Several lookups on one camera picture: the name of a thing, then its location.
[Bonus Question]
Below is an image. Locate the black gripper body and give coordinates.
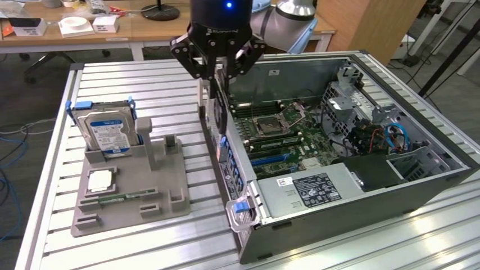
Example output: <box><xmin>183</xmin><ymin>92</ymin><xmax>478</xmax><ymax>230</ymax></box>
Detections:
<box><xmin>186</xmin><ymin>0</ymin><xmax>254</xmax><ymax>80</ymax></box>

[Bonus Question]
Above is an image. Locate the black graphics card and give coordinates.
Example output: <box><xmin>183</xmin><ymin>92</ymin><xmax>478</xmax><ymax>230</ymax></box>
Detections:
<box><xmin>204</xmin><ymin>56</ymin><xmax>231</xmax><ymax>137</ymax></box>

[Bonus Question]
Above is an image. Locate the wooden desk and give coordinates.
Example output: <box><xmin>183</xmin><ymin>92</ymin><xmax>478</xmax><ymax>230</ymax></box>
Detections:
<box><xmin>0</xmin><ymin>0</ymin><xmax>136</xmax><ymax>61</ymax></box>
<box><xmin>130</xmin><ymin>0</ymin><xmax>338</xmax><ymax>61</ymax></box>

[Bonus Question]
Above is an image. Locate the black lamp base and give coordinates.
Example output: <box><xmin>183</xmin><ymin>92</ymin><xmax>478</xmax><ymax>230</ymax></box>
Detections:
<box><xmin>140</xmin><ymin>0</ymin><xmax>182</xmax><ymax>22</ymax></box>

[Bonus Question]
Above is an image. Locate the metal socket cover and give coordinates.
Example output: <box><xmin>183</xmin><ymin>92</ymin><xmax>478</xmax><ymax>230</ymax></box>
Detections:
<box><xmin>279</xmin><ymin>101</ymin><xmax>308</xmax><ymax>126</ymax></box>

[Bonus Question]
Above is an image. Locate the small white labelled box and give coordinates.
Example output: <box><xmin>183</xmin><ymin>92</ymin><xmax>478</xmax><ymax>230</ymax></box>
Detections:
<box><xmin>92</xmin><ymin>15</ymin><xmax>122</xmax><ymax>34</ymax></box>

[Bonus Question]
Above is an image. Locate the CPU socket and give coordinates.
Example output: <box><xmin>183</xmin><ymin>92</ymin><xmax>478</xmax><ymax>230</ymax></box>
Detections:
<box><xmin>251</xmin><ymin>114</ymin><xmax>292</xmax><ymax>136</ymax></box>

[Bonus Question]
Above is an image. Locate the clear plastic bag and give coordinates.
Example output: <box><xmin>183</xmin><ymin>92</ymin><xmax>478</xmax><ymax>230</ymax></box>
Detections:
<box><xmin>84</xmin><ymin>0</ymin><xmax>114</xmax><ymax>15</ymax></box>

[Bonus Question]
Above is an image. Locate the metal drive cage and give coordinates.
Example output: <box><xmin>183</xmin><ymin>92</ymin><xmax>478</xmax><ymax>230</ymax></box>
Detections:
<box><xmin>320</xmin><ymin>65</ymin><xmax>406</xmax><ymax>136</ymax></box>

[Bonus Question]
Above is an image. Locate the white square tape holder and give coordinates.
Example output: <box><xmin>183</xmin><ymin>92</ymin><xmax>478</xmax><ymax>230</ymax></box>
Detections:
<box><xmin>58</xmin><ymin>16</ymin><xmax>95</xmax><ymax>39</ymax></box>

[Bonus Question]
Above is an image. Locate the hard disk in blue caddy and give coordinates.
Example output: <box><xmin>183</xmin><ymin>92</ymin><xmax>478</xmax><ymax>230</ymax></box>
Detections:
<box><xmin>64</xmin><ymin>96</ymin><xmax>136</xmax><ymax>159</ymax></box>

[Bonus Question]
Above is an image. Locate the green motherboard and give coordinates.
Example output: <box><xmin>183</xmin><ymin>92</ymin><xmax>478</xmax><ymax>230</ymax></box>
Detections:
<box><xmin>226</xmin><ymin>94</ymin><xmax>354</xmax><ymax>181</ymax></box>

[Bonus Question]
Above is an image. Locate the black chair base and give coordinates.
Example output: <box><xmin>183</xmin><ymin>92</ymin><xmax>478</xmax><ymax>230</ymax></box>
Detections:
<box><xmin>19</xmin><ymin>49</ymin><xmax>112</xmax><ymax>84</ymax></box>

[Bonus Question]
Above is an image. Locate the blue expansion slot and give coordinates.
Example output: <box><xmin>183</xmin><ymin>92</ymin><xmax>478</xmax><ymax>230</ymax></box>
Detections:
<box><xmin>250</xmin><ymin>153</ymin><xmax>295</xmax><ymax>167</ymax></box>

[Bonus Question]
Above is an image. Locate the wooden cabinet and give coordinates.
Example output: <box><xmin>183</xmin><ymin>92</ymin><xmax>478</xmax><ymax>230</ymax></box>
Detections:
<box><xmin>316</xmin><ymin>0</ymin><xmax>428</xmax><ymax>61</ymax></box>

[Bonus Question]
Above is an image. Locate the white box with black lid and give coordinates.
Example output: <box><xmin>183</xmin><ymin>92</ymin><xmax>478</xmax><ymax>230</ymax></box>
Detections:
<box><xmin>8</xmin><ymin>17</ymin><xmax>48</xmax><ymax>37</ymax></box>

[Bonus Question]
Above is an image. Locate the orange box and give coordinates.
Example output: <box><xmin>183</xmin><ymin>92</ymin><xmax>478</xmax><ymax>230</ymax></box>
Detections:
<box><xmin>0</xmin><ymin>19</ymin><xmax>15</xmax><ymax>41</ymax></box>

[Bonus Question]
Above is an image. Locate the silver CPU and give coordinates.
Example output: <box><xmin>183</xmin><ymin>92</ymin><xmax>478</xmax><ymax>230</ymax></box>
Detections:
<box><xmin>88</xmin><ymin>170</ymin><xmax>116</xmax><ymax>194</ymax></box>

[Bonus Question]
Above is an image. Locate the black slanted pole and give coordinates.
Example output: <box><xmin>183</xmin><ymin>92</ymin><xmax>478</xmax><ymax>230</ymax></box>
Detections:
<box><xmin>418</xmin><ymin>16</ymin><xmax>480</xmax><ymax>98</ymax></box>

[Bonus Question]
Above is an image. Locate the blue case latch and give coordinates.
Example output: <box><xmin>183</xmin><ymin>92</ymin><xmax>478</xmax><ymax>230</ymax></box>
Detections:
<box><xmin>232</xmin><ymin>201</ymin><xmax>251</xmax><ymax>216</ymax></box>

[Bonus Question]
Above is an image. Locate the green RAM stick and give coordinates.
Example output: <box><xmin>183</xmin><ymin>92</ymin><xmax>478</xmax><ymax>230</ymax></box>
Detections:
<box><xmin>98</xmin><ymin>187</ymin><xmax>159</xmax><ymax>205</ymax></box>

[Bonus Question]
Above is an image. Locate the grey power supply unit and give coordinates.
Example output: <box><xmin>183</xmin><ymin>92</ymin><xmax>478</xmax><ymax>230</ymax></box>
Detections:
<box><xmin>256</xmin><ymin>163</ymin><xmax>366</xmax><ymax>221</ymax></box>

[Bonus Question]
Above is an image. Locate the grey disk bay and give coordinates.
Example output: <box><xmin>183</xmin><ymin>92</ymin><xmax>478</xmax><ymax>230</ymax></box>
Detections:
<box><xmin>386</xmin><ymin>145</ymin><xmax>458</xmax><ymax>183</ymax></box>

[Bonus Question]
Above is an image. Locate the grey parts rack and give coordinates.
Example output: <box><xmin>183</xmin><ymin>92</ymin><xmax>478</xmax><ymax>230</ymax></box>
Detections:
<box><xmin>70</xmin><ymin>116</ymin><xmax>194</xmax><ymax>239</ymax></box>

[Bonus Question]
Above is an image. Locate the dark grey PC case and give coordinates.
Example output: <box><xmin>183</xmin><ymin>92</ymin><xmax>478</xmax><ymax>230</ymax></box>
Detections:
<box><xmin>196</xmin><ymin>53</ymin><xmax>480</xmax><ymax>265</ymax></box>

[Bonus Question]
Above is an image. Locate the white desk frame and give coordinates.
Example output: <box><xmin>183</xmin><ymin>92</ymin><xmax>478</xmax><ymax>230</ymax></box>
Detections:
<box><xmin>407</xmin><ymin>0</ymin><xmax>480</xmax><ymax>77</ymax></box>

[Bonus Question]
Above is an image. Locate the white floor cable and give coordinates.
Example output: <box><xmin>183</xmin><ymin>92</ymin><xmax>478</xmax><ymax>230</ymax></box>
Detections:
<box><xmin>0</xmin><ymin>118</ymin><xmax>58</xmax><ymax>136</ymax></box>

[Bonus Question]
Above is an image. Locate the blue wire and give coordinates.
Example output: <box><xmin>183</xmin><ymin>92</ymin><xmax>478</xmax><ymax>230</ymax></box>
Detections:
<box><xmin>383</xmin><ymin>122</ymin><xmax>414</xmax><ymax>155</ymax></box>

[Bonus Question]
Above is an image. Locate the blue floor cable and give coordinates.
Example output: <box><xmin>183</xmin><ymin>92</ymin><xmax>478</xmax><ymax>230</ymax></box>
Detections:
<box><xmin>0</xmin><ymin>134</ymin><xmax>31</xmax><ymax>242</ymax></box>

